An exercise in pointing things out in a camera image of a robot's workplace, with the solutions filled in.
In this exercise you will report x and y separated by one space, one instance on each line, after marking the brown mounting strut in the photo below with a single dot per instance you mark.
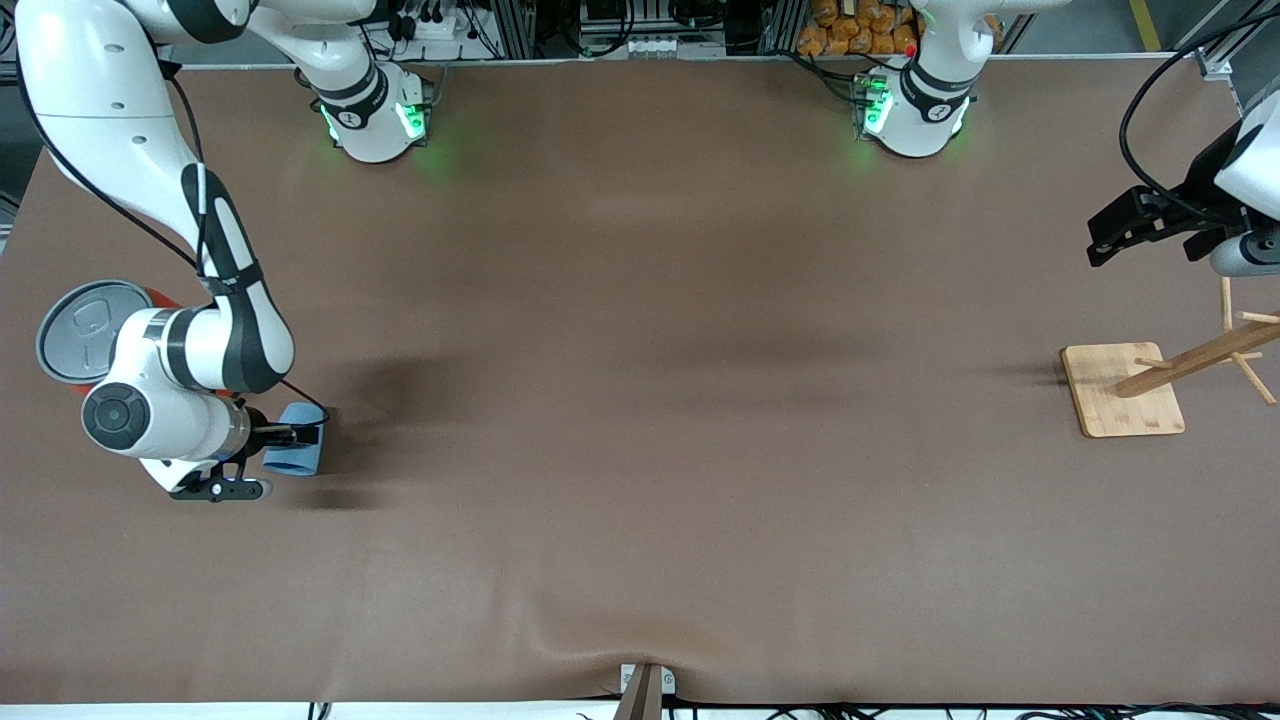
640 702

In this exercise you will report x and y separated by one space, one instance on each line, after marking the wooden cup rack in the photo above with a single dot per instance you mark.
1120 400

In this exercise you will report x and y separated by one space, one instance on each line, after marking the light blue cup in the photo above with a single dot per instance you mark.
300 460

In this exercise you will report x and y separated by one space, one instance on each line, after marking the bag of orange items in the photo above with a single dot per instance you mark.
850 35

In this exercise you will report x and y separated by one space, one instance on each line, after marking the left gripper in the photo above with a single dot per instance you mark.
1196 190

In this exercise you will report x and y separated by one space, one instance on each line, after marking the white power strip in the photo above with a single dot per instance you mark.
435 28

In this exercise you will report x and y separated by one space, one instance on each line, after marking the white connector block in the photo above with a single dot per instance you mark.
650 46

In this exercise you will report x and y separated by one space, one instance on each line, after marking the orange can with grey lid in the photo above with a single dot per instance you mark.
70 330

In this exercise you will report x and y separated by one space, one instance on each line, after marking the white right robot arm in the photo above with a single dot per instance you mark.
100 100

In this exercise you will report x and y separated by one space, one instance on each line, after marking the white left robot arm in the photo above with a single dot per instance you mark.
915 125

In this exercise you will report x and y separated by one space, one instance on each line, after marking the aluminium frame profile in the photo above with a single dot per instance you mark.
515 30
1215 65

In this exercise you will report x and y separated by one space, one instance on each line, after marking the grey metal bracket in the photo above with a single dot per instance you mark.
628 680

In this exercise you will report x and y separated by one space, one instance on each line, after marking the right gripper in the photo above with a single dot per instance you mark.
259 427

